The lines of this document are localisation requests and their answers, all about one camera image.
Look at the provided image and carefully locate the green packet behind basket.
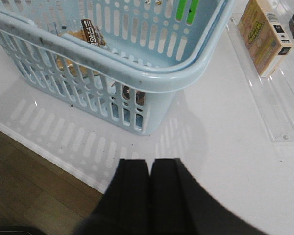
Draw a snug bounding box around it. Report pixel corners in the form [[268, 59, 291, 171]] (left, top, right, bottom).
[[175, 0, 200, 25]]

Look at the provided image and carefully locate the light blue plastic basket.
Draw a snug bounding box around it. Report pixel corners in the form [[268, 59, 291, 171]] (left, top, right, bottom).
[[0, 0, 234, 135]]

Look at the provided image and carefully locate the bread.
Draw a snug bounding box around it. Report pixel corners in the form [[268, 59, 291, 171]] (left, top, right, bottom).
[[56, 19, 145, 106]]

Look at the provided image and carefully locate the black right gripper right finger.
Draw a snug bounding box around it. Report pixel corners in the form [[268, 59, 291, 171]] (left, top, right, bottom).
[[150, 158, 263, 235]]

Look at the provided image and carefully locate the tan tissue box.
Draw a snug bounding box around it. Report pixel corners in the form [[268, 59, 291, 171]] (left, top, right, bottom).
[[238, 0, 293, 77]]

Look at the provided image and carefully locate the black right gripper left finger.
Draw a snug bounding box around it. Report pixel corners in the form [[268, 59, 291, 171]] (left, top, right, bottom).
[[87, 159, 149, 235]]

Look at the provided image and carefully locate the clear acrylic tray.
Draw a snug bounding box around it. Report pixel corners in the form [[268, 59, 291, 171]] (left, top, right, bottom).
[[227, 14, 294, 142]]

